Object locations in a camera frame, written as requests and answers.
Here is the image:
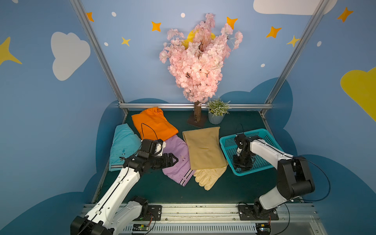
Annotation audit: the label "right green circuit board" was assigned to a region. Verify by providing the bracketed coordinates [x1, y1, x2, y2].
[256, 223, 271, 235]

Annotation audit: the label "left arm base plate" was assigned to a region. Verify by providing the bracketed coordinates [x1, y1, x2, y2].
[134, 205, 163, 221]

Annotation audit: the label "teal plastic basket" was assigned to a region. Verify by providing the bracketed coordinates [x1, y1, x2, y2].
[219, 128, 282, 176]

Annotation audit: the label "folded teal garment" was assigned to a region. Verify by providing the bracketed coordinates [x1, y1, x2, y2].
[109, 123, 141, 171]

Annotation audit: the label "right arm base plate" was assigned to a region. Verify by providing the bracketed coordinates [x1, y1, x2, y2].
[237, 203, 279, 221]

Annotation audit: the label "folded orange garment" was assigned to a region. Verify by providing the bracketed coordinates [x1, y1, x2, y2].
[132, 107, 178, 141]

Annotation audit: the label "aluminium back crossbar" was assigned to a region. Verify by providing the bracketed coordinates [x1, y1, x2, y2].
[118, 102, 273, 110]

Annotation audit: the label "right aluminium frame post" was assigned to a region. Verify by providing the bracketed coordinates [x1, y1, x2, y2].
[265, 0, 330, 110]

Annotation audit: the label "cream leather glove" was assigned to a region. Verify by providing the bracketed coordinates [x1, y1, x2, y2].
[193, 166, 227, 191]

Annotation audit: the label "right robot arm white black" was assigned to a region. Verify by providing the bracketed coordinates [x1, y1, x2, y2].
[234, 134, 315, 220]

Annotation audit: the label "left aluminium frame post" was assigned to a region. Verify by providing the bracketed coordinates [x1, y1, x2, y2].
[70, 0, 125, 103]

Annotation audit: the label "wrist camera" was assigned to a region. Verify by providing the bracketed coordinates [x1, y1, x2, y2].
[235, 134, 250, 157]
[137, 139, 166, 159]

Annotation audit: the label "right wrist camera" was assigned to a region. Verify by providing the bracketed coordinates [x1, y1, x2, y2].
[235, 134, 250, 157]

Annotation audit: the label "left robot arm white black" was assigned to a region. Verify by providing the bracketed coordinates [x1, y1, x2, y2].
[70, 153, 179, 235]

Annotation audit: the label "small potted green plant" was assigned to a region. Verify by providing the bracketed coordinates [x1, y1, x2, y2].
[207, 99, 231, 125]

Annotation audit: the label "aluminium frame post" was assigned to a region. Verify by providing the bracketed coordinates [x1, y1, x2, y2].
[70, 0, 125, 103]
[265, 0, 330, 110]

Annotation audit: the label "purple striped pants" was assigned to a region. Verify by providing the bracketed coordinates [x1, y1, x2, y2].
[162, 135, 195, 187]

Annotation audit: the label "tan long pants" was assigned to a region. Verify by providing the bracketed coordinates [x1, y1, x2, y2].
[183, 127, 227, 170]

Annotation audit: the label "pink blossom artificial tree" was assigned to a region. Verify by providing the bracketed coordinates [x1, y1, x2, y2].
[159, 13, 243, 125]

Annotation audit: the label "left green circuit board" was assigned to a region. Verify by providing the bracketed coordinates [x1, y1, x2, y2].
[132, 224, 150, 233]

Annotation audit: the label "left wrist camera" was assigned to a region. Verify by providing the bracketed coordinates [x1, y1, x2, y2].
[137, 139, 166, 159]

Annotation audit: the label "green circuit board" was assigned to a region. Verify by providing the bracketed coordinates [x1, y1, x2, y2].
[256, 223, 271, 235]
[132, 224, 150, 233]

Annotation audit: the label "aluminium front rail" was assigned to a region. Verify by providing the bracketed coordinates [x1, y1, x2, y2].
[71, 203, 328, 235]

